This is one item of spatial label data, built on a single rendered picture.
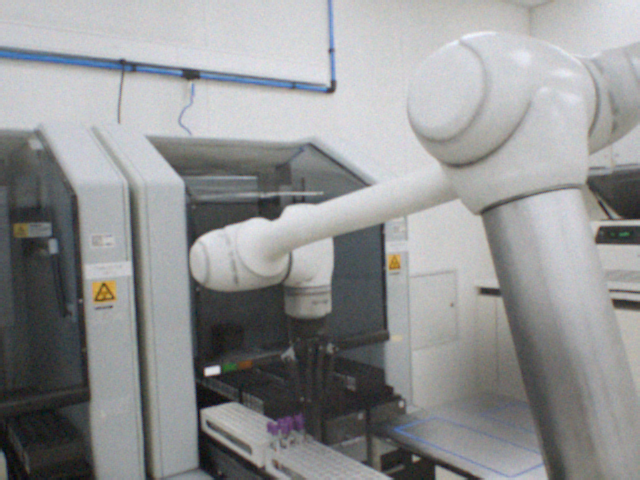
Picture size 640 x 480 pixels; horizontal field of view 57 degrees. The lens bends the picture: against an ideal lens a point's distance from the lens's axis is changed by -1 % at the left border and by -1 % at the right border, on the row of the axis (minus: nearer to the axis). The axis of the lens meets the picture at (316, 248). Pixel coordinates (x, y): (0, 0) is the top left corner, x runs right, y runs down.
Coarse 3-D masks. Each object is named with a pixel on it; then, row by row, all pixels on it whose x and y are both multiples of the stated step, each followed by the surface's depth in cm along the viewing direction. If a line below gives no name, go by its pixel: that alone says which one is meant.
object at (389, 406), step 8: (360, 400) 167; (368, 400) 171; (376, 400) 166; (384, 400) 166; (392, 400) 168; (400, 400) 169; (368, 408) 163; (376, 408) 164; (384, 408) 165; (392, 408) 167; (400, 408) 169; (368, 416) 163; (376, 416) 164; (384, 416) 165; (392, 416) 167
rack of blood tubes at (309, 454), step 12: (288, 444) 123; (312, 444) 124; (276, 456) 118; (288, 456) 118; (300, 456) 118; (312, 456) 117; (324, 456) 117; (336, 456) 116; (288, 468) 120; (300, 468) 111; (312, 468) 112; (324, 468) 111; (336, 468) 111; (348, 468) 111; (360, 468) 110
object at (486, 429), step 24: (432, 408) 156; (456, 408) 155; (480, 408) 154; (504, 408) 153; (528, 408) 153; (384, 432) 140; (408, 432) 139; (432, 432) 139; (456, 432) 138; (480, 432) 137; (504, 432) 137; (528, 432) 136; (432, 456) 126; (456, 456) 124; (480, 456) 124; (504, 456) 123; (528, 456) 123
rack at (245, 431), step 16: (208, 416) 144; (224, 416) 143; (240, 416) 143; (256, 416) 143; (208, 432) 145; (224, 432) 142; (240, 432) 132; (256, 432) 132; (240, 448) 137; (256, 448) 125
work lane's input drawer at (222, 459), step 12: (204, 432) 145; (204, 444) 143; (216, 444) 140; (204, 456) 143; (216, 456) 138; (228, 456) 133; (240, 456) 130; (216, 468) 138; (228, 468) 133; (240, 468) 128; (252, 468) 125; (264, 468) 123
